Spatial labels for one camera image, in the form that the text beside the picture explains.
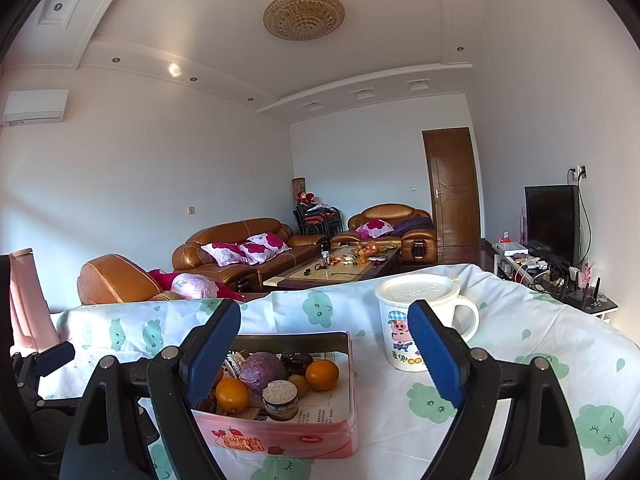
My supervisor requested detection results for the white television stand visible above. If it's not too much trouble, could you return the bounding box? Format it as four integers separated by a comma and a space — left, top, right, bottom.
492, 242, 619, 322

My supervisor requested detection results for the round layered cake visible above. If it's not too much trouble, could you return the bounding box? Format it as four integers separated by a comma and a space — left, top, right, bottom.
262, 380, 300, 422
222, 350, 251, 379

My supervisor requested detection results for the black television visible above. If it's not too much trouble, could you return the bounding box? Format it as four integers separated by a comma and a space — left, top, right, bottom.
524, 185, 582, 267

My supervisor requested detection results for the chocolate pastry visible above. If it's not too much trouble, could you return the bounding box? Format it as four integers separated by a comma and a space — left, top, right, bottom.
280, 350, 315, 376

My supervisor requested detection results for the brown wooden door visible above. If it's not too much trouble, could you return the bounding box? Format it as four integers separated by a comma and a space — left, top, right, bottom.
422, 127, 482, 252

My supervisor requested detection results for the white lidded mug with pig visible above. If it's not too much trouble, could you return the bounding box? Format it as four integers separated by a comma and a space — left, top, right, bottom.
375, 274, 480, 373

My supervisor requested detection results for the pale pink pillow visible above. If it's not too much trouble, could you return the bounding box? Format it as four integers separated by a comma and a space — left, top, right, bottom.
171, 273, 219, 301

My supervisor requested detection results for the white air conditioner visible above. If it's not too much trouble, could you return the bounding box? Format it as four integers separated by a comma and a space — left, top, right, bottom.
2, 90, 70, 125

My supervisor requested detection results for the white square ceiling panel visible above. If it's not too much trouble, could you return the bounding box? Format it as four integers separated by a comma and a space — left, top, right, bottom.
37, 0, 81, 27

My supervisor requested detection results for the black router with antennas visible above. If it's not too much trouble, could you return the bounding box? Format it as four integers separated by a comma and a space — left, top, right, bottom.
564, 264, 607, 307

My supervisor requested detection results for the brown leather armchair with blanket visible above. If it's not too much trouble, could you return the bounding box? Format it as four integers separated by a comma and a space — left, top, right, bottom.
331, 203, 439, 264

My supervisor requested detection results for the small pillow with pink flowers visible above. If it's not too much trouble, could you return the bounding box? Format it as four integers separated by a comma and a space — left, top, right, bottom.
356, 220, 395, 240

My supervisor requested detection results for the black power cable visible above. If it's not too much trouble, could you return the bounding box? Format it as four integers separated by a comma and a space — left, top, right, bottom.
567, 167, 593, 267

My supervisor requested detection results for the brown leather long sofa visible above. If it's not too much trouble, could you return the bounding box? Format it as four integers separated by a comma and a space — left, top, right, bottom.
172, 217, 332, 287

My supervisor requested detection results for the white tablecloth with green clouds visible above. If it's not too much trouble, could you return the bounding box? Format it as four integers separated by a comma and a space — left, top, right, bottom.
10, 262, 640, 480

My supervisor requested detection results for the round gold ceiling lamp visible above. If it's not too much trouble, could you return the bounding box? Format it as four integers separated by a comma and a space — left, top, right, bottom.
263, 0, 346, 41

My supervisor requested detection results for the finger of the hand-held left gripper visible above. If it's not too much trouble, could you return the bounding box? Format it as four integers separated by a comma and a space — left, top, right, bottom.
0, 254, 13, 361
32, 341, 76, 379

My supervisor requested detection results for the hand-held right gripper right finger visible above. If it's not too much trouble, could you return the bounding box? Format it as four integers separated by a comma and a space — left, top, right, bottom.
407, 300, 586, 480

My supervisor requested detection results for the white pillow with pink flowers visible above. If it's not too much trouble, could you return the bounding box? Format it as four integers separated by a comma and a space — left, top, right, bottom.
239, 232, 291, 265
200, 242, 252, 267

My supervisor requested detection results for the purple blanket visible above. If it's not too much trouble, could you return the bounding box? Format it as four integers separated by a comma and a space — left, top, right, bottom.
392, 216, 434, 234

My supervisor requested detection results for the stack of dark chairs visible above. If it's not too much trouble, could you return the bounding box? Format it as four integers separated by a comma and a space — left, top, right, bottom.
295, 202, 342, 237

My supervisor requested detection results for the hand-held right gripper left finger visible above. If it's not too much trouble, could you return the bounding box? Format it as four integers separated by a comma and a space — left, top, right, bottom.
59, 299, 242, 480

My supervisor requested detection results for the wooden coffee table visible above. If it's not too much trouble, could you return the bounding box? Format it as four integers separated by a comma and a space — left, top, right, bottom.
263, 242, 401, 291

